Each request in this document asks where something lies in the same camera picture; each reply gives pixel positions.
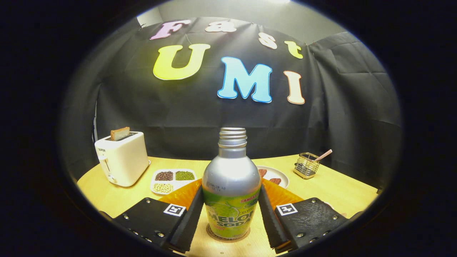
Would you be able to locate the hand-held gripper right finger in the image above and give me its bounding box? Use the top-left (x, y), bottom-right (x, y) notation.
top-left (258, 178), bottom-right (352, 255)

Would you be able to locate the white divided dish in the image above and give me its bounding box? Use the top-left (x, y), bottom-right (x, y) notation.
top-left (150, 168), bottom-right (198, 196)

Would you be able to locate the black backdrop cloth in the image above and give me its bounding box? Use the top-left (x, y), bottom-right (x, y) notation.
top-left (61, 16), bottom-right (402, 190)

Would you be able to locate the gold wire basket holder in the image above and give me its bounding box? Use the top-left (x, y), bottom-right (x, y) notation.
top-left (294, 152), bottom-right (321, 179)

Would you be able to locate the wooden table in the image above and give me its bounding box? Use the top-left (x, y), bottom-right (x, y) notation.
top-left (77, 155), bottom-right (379, 257)

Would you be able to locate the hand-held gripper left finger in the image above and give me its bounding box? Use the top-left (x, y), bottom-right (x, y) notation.
top-left (114, 178), bottom-right (205, 255)

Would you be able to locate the white oval plate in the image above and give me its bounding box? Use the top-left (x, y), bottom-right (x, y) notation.
top-left (256, 165), bottom-right (290, 189)

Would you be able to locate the white toaster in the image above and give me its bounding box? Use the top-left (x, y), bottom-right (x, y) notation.
top-left (94, 131), bottom-right (150, 187)

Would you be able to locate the silver green label juice bottle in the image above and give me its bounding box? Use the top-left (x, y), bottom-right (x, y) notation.
top-left (202, 127), bottom-right (262, 239)

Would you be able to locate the round wooden coaster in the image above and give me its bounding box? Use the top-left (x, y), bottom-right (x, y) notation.
top-left (206, 223), bottom-right (251, 243)

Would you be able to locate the pink striped straw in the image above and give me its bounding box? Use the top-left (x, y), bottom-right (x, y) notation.
top-left (314, 149), bottom-right (333, 162)

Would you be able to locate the toast bread slice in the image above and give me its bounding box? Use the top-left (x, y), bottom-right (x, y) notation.
top-left (110, 127), bottom-right (131, 141)

